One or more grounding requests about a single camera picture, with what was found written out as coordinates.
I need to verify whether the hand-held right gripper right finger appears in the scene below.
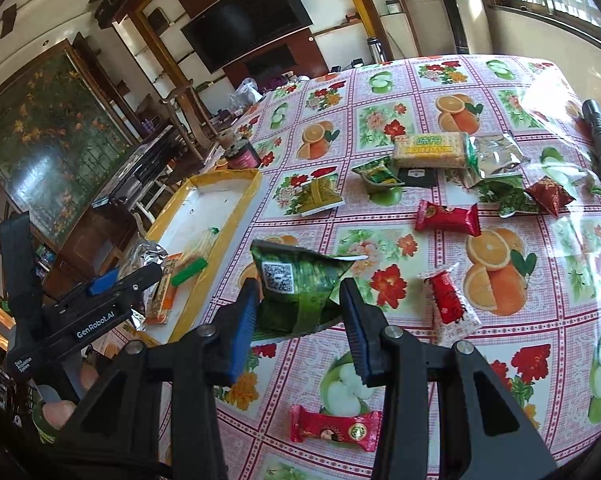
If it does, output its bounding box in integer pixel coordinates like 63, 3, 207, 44
339, 278, 557, 480

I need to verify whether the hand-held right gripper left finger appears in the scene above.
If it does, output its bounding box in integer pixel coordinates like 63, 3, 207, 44
50, 278, 260, 480

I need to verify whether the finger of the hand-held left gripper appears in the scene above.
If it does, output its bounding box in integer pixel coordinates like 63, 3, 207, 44
55, 267, 122, 308
83, 262, 164, 313

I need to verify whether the green triangular snack packet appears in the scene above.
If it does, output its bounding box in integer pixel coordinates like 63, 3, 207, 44
250, 240, 369, 336

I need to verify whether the white tray with yellow rim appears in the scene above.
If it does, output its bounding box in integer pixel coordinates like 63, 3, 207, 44
130, 169, 264, 343

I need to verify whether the person's left hand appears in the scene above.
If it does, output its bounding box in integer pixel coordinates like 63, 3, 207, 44
33, 362, 101, 433

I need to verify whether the crinkled silver packet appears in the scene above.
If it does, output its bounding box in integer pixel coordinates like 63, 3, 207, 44
115, 237, 168, 331

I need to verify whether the orange snack packet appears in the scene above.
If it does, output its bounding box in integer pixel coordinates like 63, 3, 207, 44
145, 255, 184, 325

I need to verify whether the bright green wrapped snack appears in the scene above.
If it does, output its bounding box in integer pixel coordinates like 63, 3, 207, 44
170, 259, 208, 287

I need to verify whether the clear wrapped snack stick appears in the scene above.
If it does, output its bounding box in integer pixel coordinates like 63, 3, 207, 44
180, 227, 221, 266

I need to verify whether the red and white snack packet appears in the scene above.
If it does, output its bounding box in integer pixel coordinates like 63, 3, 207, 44
419, 262, 483, 347

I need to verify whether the red snack packet round emblem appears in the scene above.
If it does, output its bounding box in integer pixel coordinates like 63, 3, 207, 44
289, 404, 384, 453

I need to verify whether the dark metal rack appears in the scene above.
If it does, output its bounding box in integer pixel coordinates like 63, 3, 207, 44
93, 127, 181, 211

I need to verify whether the yellow-green pyramid snack packet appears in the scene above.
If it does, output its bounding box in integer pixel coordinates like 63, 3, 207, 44
298, 177, 345, 217

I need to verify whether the framed landscape painting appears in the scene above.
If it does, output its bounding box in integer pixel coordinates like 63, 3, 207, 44
0, 42, 131, 251

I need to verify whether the green packet with yellow label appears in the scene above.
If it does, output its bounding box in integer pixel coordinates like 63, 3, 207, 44
351, 156, 406, 193

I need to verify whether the dark jar with pink label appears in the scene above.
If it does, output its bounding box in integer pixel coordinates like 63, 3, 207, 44
225, 140, 262, 171

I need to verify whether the small dark green packet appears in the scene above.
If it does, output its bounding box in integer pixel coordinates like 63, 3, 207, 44
397, 167, 439, 188

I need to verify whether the wooden chair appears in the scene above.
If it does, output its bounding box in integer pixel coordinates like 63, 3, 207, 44
160, 80, 218, 161

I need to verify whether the yellow-green cracker packet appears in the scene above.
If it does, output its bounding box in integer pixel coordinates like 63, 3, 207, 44
391, 131, 470, 171

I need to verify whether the green leafy print packet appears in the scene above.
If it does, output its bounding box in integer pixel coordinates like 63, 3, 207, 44
475, 174, 541, 218

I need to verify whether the fruit and flower print tablecloth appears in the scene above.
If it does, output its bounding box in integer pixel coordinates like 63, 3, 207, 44
155, 55, 601, 480

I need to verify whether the clear plastic bag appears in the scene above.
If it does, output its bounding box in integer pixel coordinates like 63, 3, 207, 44
228, 77, 264, 111

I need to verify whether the silver foil snack packet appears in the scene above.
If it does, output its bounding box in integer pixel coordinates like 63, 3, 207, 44
463, 132, 530, 188

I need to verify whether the red triangular snack packet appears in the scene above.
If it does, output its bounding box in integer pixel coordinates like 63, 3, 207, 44
525, 176, 576, 218

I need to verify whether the black television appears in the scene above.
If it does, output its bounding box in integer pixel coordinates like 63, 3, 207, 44
180, 0, 314, 75

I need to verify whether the black flashlight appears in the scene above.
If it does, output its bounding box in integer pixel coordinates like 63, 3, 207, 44
582, 99, 601, 184

